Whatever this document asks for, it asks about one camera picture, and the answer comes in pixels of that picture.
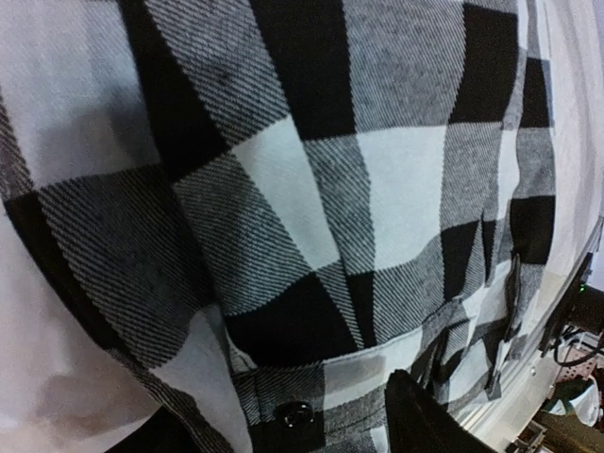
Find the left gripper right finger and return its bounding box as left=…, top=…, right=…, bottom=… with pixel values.
left=385, top=370, right=494, bottom=453

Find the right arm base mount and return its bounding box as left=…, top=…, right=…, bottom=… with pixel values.
left=539, top=252, right=603, bottom=368

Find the black white plaid shirt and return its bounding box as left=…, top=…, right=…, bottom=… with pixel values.
left=1, top=1, right=556, bottom=452

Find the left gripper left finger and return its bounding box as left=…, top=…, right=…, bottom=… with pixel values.
left=107, top=408, right=199, bottom=453

